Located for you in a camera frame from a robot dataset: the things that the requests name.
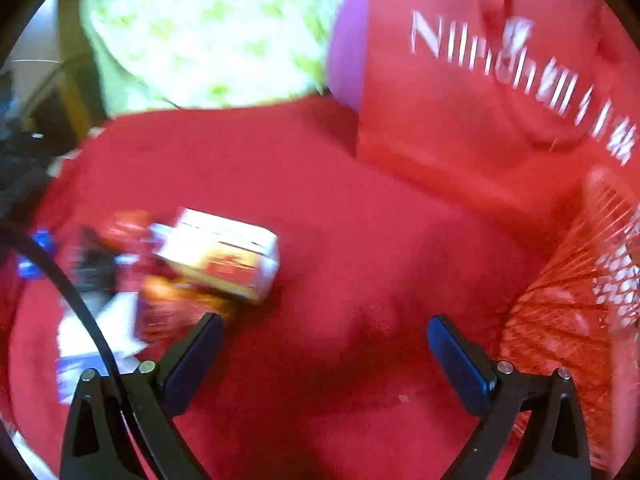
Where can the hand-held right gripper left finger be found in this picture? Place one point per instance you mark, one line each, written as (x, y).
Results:
(192, 360)

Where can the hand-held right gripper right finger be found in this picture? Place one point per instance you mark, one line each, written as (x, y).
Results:
(460, 365)

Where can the orange wrapper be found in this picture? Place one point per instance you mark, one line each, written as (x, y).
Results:
(170, 300)

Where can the white labelled packet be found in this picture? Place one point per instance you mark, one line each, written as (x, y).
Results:
(95, 330)

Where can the white orange carton box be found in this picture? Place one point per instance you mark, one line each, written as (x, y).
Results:
(220, 250)

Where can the red plastic basket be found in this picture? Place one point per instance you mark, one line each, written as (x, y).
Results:
(560, 300)

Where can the red plastic bag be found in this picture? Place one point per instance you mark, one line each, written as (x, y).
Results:
(125, 230)

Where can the blue plastic wrapper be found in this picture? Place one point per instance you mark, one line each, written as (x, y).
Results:
(35, 255)

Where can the red cloth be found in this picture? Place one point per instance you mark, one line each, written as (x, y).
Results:
(325, 185)

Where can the red paper bag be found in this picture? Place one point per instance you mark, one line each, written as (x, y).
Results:
(450, 110)

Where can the green clover print quilt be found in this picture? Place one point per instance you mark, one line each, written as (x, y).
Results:
(210, 35)

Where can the purple pillow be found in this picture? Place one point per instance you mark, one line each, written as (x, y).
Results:
(347, 50)

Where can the wooden furniture frame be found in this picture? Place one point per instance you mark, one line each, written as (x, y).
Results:
(75, 85)

